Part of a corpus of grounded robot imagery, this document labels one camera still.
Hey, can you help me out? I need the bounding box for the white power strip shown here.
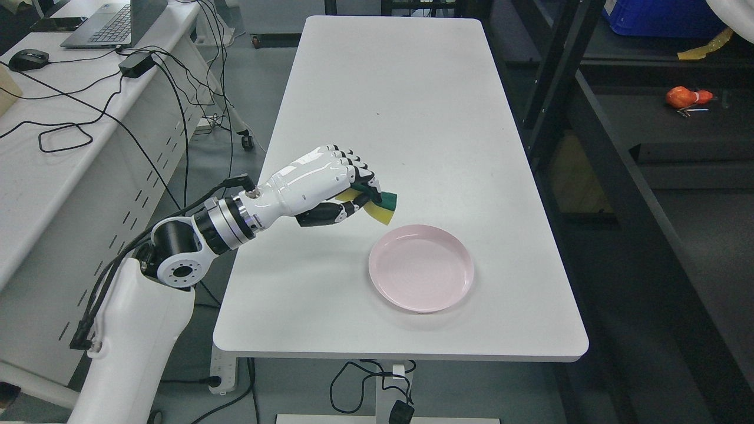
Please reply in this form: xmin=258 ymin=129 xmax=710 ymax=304
xmin=208 ymin=344 xmax=238 ymax=395

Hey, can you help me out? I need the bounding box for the green yellow sponge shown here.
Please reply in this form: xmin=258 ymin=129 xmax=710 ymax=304
xmin=336 ymin=188 xmax=398 ymax=226

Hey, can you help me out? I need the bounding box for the orange toy object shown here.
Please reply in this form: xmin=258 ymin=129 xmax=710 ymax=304
xmin=665 ymin=86 xmax=714 ymax=108

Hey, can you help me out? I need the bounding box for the black metal shelf rack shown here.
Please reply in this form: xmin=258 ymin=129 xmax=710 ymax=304
xmin=485 ymin=1 xmax=752 ymax=423

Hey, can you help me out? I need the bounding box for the yellow tape strip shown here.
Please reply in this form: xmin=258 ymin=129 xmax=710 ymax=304
xmin=677 ymin=27 xmax=733 ymax=60

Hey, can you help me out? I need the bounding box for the black power adapter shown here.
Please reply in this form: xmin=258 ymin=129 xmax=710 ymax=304
xmin=118 ymin=51 xmax=156 ymax=80

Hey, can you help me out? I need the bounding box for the blue plastic bin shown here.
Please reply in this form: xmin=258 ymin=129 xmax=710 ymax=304
xmin=601 ymin=1 xmax=727 ymax=38

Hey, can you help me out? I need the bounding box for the white table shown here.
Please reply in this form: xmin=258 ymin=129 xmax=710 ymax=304
xmin=212 ymin=16 xmax=590 ymax=424

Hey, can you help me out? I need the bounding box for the pink round plate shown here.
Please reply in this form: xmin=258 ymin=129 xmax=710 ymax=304
xmin=368 ymin=224 xmax=475 ymax=313

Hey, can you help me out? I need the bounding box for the white perforated desk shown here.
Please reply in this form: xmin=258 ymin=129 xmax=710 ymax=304
xmin=2 ymin=32 xmax=200 ymax=409

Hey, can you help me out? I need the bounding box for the black table power brick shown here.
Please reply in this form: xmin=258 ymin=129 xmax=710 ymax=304
xmin=388 ymin=400 xmax=415 ymax=424

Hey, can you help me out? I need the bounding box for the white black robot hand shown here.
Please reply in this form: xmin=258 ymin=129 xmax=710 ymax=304
xmin=235 ymin=145 xmax=384 ymax=231

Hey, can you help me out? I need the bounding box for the grey laptop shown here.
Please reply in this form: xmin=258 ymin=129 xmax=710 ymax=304
xmin=60 ymin=1 xmax=168 ymax=49

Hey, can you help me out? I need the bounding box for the cardboard box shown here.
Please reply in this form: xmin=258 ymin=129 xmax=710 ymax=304
xmin=0 ymin=65 xmax=22 ymax=117

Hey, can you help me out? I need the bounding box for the black smartphone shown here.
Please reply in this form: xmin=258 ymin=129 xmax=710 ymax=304
xmin=30 ymin=16 xmax=87 ymax=32

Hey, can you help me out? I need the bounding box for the black computer mouse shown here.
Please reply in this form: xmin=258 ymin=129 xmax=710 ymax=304
xmin=8 ymin=49 xmax=49 ymax=72

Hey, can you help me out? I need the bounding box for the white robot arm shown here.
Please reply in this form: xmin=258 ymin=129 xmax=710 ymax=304
xmin=68 ymin=188 xmax=290 ymax=423

